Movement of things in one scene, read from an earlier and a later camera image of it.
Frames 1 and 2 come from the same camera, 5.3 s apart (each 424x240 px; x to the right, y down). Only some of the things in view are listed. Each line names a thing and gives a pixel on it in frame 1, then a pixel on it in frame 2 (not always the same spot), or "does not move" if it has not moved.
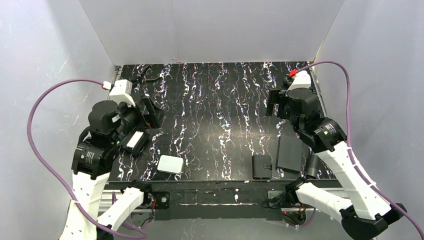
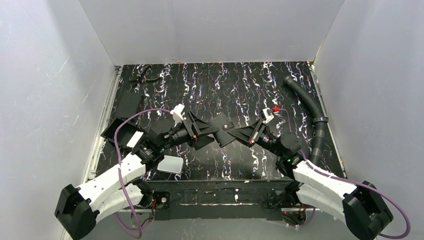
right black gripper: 278,103 to 256,132
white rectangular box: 170,164 does not move
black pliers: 139,79 does not move
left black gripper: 145,110 to 192,128
